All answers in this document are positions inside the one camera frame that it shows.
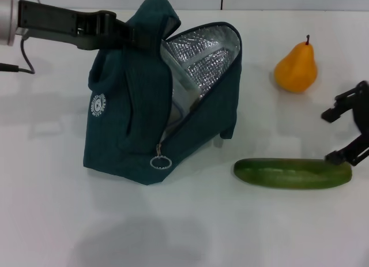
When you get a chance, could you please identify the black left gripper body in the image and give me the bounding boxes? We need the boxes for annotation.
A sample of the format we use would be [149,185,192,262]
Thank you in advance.
[17,0,100,51]

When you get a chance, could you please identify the grey left arm cable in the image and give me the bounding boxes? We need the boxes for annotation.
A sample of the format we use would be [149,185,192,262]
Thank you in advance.
[0,37,37,75]

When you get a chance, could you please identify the clear food container blue clips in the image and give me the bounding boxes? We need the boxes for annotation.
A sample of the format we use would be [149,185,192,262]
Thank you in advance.
[161,42,202,126]

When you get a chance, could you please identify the orange yellow pear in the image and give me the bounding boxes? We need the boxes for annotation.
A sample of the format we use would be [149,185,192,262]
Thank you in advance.
[273,35,318,94]

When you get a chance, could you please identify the teal insulated lunch bag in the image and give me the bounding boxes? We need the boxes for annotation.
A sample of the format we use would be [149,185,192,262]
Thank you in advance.
[82,0,242,186]

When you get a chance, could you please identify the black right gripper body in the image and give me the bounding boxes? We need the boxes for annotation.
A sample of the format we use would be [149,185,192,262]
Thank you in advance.
[355,99,369,142]

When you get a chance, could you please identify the green cucumber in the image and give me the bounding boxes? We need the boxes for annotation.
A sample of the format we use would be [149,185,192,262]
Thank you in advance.
[233,158,353,190]

